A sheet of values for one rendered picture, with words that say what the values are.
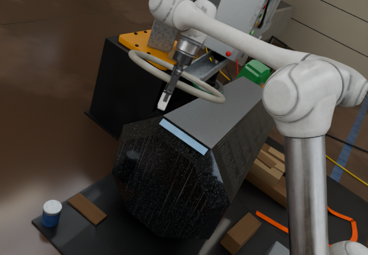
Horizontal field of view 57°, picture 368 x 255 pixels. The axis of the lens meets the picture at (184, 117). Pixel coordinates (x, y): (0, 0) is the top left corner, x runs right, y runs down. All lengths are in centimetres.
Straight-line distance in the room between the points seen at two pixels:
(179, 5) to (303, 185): 67
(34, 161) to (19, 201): 35
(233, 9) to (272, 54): 95
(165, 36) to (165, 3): 146
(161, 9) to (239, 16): 91
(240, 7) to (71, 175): 157
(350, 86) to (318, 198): 29
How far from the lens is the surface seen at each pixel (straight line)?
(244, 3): 198
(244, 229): 246
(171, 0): 116
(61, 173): 252
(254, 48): 110
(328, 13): 684
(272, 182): 293
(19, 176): 249
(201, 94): 136
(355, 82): 97
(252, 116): 231
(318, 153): 89
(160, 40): 261
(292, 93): 78
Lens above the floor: 184
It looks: 33 degrees down
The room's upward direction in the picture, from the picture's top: 22 degrees clockwise
